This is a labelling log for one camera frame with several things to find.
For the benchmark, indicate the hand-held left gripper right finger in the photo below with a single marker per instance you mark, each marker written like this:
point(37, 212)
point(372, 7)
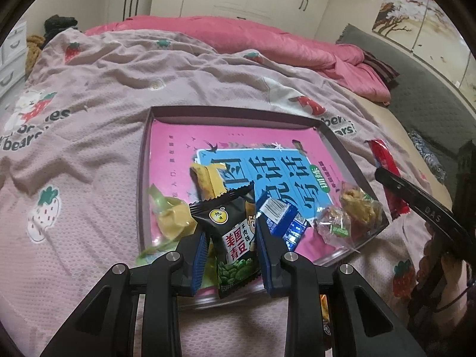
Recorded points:
point(264, 256)

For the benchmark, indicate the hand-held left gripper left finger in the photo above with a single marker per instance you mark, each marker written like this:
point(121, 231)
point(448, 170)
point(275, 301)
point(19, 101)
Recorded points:
point(199, 264)

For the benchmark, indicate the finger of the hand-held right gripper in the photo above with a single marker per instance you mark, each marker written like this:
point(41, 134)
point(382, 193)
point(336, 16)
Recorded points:
point(427, 208)

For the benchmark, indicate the black snack packet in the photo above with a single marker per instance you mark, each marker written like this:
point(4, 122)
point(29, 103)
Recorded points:
point(234, 245)

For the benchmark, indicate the blue snack packet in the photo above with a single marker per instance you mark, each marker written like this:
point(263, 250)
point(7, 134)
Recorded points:
point(284, 223)

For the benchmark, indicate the green snack packet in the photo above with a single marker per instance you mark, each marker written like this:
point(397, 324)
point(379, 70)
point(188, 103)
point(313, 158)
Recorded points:
point(171, 219)

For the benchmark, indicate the clear reddish candy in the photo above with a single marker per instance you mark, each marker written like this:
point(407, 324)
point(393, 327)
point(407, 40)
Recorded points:
point(334, 227)

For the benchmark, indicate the long yellow snack packet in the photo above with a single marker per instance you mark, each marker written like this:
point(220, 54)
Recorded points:
point(208, 180)

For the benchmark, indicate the dark shallow box tray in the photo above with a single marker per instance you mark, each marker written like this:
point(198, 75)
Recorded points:
point(144, 178)

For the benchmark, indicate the person's right hand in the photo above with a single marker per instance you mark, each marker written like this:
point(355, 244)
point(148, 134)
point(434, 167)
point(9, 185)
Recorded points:
point(452, 275)

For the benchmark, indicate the red snack packet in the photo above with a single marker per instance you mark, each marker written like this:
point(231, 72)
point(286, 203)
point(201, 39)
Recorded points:
point(388, 171)

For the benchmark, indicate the blue patterned cloth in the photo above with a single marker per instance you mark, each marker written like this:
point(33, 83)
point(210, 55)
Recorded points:
point(422, 145)

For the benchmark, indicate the small yellow wrapped candy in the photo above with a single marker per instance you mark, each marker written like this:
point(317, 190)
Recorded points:
point(359, 206)

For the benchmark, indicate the orange snack packet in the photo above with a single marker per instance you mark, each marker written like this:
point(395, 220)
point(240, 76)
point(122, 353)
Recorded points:
point(325, 310)

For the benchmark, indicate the beige bed sheet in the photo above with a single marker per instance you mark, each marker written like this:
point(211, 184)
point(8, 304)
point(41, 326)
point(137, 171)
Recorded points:
point(390, 126)

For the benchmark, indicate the grey blanket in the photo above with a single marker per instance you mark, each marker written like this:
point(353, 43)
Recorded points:
point(427, 81)

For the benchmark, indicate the pink picture book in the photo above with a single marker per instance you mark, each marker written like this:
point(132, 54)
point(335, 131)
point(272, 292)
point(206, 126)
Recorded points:
point(167, 148)

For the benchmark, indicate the person's dark clothed leg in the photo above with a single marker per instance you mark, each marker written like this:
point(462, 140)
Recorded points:
point(438, 334)

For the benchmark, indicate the dark striped pillow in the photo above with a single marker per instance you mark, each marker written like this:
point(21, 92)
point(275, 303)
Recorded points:
point(379, 67)

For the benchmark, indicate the strawberry print blanket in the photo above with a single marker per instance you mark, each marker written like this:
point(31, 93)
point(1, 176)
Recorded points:
point(74, 137)

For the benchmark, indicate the pink quilt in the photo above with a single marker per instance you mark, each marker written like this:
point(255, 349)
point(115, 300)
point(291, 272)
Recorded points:
point(241, 33)

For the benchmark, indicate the yellow brown cloth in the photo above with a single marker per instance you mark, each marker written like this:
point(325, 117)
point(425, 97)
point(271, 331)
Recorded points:
point(33, 50)

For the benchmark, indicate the dark clothes pile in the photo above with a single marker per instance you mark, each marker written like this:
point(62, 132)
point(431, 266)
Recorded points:
point(59, 24)

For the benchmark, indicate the white drawer cabinet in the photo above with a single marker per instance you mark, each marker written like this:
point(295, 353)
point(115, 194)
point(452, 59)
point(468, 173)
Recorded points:
point(11, 55)

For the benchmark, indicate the blossom tree wall painting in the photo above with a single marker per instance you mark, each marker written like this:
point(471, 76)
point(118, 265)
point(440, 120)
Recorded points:
point(409, 15)

